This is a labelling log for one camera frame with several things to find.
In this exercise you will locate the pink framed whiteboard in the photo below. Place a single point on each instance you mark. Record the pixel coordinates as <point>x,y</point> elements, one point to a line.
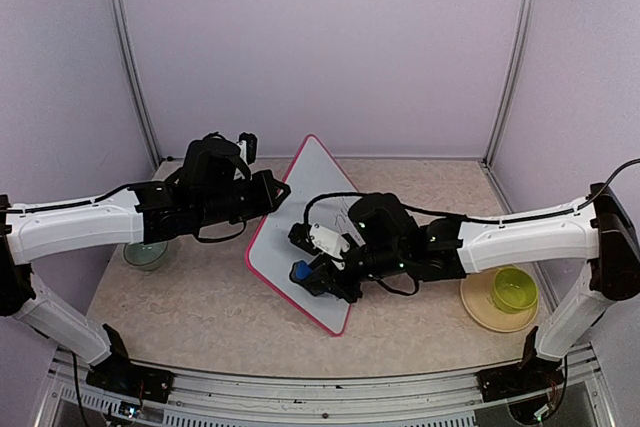
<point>280,264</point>

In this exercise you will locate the left aluminium frame post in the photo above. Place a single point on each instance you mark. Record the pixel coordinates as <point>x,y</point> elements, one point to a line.
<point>125,46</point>

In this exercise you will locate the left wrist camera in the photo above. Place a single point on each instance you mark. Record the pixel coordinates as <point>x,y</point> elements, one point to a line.
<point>248,144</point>

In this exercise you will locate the blue whiteboard eraser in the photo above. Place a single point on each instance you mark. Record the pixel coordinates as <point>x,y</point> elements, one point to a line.
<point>300,271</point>

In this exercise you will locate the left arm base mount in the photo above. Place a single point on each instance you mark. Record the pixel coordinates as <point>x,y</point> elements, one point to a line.
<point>118,374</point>

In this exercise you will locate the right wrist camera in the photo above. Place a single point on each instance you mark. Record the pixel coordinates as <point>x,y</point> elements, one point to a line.
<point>315,240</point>

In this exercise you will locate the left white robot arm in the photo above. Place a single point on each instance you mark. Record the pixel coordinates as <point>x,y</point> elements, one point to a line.
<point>214,185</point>

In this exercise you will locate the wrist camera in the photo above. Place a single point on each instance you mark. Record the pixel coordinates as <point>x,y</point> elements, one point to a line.
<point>315,240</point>
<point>248,144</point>

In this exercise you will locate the right aluminium frame post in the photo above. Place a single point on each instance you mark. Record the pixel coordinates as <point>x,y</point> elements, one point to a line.
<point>517,55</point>

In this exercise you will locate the lime green bowl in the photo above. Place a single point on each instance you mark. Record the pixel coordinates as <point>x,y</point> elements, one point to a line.
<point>513,290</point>

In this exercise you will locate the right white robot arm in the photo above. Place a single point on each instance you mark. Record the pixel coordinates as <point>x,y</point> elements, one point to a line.
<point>595,228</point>

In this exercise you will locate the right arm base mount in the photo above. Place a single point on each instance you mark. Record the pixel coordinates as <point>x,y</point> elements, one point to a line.
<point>530,374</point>

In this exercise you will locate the beige round plate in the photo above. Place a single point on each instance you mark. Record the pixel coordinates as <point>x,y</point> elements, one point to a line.
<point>475,293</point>

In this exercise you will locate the aluminium frame post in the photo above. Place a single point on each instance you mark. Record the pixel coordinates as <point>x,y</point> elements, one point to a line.
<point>125,46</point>
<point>517,55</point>

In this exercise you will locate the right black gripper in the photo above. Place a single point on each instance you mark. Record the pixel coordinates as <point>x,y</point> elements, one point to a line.
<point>335,285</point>

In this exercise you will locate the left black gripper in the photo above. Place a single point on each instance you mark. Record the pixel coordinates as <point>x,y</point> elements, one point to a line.
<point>268,184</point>

